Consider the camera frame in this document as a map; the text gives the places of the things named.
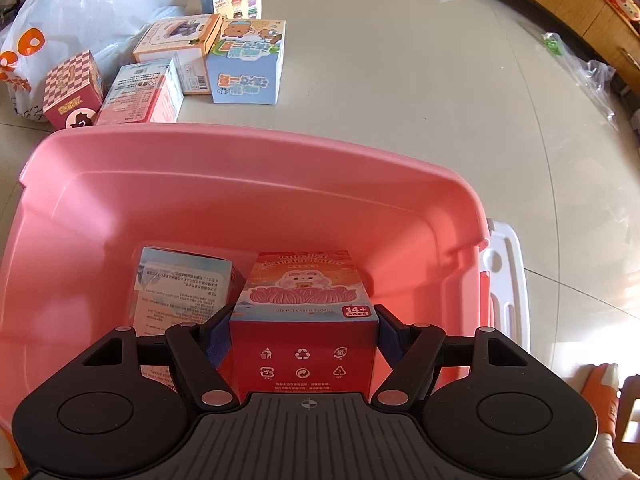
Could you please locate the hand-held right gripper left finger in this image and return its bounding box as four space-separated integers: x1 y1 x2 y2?
80 305 241 413

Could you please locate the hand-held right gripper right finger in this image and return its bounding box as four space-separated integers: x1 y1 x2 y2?
370 304 531 411

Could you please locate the red toy box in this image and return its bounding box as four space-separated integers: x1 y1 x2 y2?
227 251 378 406

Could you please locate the white plastic bin lid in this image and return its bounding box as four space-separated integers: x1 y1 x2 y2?
477 217 532 361

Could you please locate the pink plastic storage bin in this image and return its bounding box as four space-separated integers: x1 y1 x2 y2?
0 122 491 480

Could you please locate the white and blue printed box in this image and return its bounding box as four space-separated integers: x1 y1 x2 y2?
132 246 246 396

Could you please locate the orange slipper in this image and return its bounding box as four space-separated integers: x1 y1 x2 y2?
575 361 623 436

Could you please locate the pink and white box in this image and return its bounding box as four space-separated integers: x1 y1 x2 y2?
95 57 185 126

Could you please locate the blue bear cartoon box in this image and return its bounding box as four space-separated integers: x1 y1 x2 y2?
206 19 286 106

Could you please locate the pink checkered box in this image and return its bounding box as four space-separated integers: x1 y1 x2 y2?
42 50 105 130

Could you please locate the orange-edged toy box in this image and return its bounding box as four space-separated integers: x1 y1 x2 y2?
132 13 223 96

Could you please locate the clear plastic bag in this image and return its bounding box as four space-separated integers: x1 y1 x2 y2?
542 32 640 133

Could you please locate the white plastic shopping bag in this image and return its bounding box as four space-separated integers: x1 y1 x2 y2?
0 0 193 123

